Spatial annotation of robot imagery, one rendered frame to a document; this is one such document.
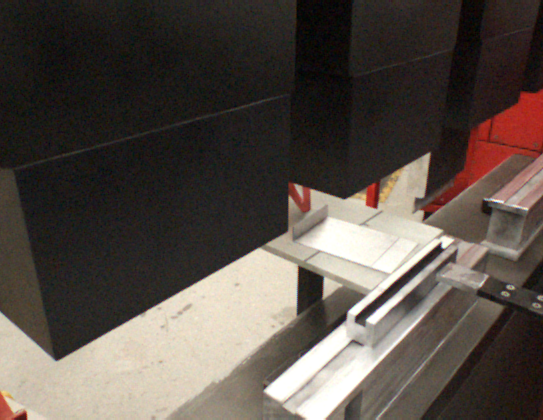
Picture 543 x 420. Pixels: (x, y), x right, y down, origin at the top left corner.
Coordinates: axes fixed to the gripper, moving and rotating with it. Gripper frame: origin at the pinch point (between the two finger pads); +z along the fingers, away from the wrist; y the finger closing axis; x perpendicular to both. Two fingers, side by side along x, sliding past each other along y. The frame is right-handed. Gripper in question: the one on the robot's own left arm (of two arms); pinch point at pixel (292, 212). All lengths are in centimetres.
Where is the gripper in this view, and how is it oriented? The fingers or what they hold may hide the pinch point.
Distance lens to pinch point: 69.8
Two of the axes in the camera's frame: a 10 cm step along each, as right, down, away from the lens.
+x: -6.5, 2.3, 7.3
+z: 3.9, 9.2, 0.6
